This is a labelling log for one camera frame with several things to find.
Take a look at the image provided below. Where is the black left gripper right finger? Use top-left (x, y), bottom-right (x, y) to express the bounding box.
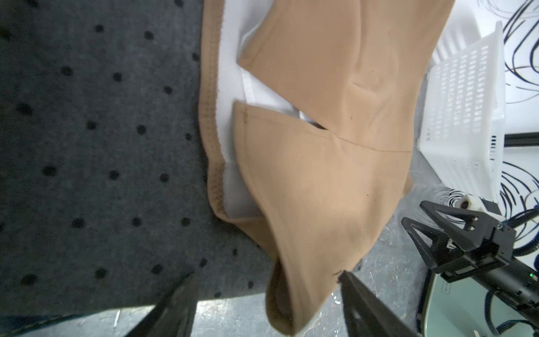
top-left (338, 271), bottom-right (417, 337)

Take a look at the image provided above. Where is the tan brown skirt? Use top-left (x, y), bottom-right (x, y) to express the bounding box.
top-left (199, 1), bottom-right (453, 336)

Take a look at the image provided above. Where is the grey polka dot skirt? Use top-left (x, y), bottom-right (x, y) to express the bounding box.
top-left (1, 1), bottom-right (272, 315)

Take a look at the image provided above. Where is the mint green toaster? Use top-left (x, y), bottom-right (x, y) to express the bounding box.
top-left (417, 272), bottom-right (492, 337)

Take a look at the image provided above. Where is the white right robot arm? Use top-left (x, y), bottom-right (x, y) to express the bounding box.
top-left (401, 201), bottom-right (538, 336)

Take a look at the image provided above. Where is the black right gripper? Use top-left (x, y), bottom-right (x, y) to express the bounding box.
top-left (401, 201), bottom-right (516, 282)

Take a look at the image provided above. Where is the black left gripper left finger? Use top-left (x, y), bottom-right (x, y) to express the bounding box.
top-left (126, 273), bottom-right (199, 337)

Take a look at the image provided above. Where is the white plastic basket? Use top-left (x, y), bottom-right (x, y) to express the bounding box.
top-left (417, 22), bottom-right (505, 202)

